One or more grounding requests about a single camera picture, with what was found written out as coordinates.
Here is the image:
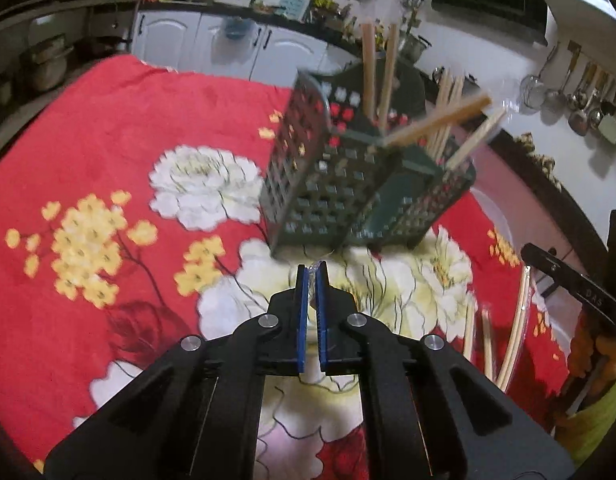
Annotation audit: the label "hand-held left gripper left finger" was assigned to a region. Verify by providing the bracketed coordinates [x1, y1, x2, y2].
[42, 262, 311, 480]

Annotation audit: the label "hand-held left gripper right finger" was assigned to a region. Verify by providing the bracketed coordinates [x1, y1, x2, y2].
[317, 261, 575, 480]

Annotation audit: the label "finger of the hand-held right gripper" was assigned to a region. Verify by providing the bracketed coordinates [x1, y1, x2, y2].
[520, 242, 586, 302]

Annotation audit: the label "green plastic utensil holder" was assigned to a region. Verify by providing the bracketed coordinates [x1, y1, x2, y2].
[260, 57, 476, 261]

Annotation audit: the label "person's right forearm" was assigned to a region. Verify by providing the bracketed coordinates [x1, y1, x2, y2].
[558, 365, 616, 466]

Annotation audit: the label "person's right hand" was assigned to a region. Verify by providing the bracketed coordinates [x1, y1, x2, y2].
[560, 317, 616, 418]

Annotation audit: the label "ginger pile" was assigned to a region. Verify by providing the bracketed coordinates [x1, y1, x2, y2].
[518, 132, 564, 191]

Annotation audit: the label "hanging steel spoon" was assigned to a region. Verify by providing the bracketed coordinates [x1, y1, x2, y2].
[568, 62, 596, 137]

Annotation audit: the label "hanging pale spatula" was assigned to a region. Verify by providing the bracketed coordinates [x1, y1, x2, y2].
[602, 87, 616, 146]

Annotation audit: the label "hanging steel ladle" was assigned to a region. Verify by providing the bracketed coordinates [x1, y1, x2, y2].
[545, 50, 579, 113]

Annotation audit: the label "hanging steel strainer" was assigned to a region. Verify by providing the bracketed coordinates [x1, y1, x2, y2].
[519, 42, 559, 113]

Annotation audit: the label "dark lidded pot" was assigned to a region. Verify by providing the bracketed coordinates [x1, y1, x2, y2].
[430, 65, 481, 92]

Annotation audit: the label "steel cooking pot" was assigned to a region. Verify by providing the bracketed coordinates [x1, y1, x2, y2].
[398, 32, 433, 63]

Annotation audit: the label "red floral blanket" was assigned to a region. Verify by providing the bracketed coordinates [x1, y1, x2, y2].
[0, 54, 584, 476]

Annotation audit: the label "blue hanging bowl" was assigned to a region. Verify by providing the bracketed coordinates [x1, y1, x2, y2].
[223, 16, 249, 41]

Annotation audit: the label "white kitchen cabinets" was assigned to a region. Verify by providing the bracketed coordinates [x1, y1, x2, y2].
[130, 10, 333, 86]

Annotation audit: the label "blue knife block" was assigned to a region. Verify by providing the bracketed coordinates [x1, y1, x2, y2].
[280, 0, 313, 21]

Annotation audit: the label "large steel stockpot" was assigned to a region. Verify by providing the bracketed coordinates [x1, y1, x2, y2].
[28, 35, 71, 92]

